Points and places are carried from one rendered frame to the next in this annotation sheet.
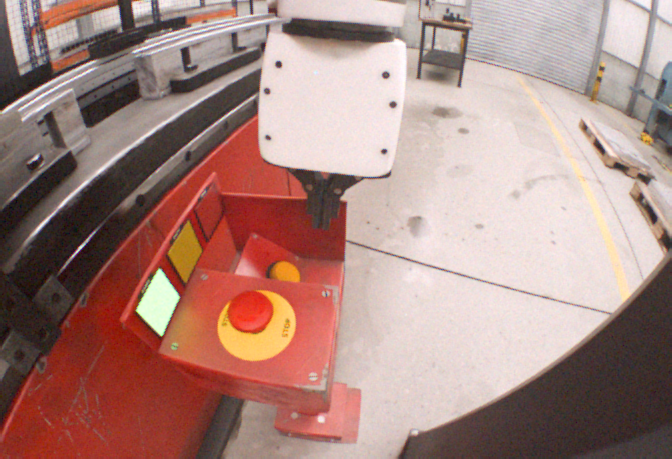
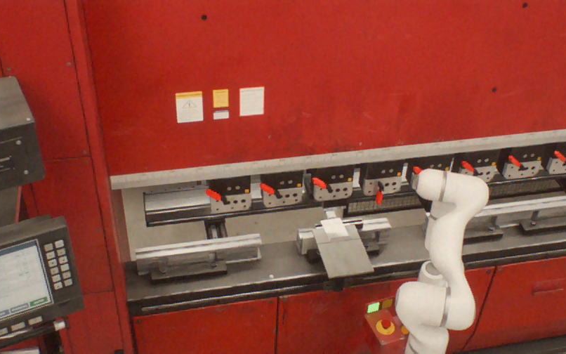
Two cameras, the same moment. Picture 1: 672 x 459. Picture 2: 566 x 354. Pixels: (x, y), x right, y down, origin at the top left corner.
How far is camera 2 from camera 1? 2.58 m
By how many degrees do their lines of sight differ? 46
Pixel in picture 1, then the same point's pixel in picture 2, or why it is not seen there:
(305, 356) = (385, 338)
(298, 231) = not seen: hidden behind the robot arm
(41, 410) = (314, 298)
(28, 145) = (366, 236)
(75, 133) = (384, 239)
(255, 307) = (387, 323)
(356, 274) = not seen: outside the picture
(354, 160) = not seen: hidden behind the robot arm
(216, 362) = (372, 325)
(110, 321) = (352, 296)
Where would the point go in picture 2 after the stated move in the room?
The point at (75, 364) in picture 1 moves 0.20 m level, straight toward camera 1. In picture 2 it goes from (333, 298) to (353, 333)
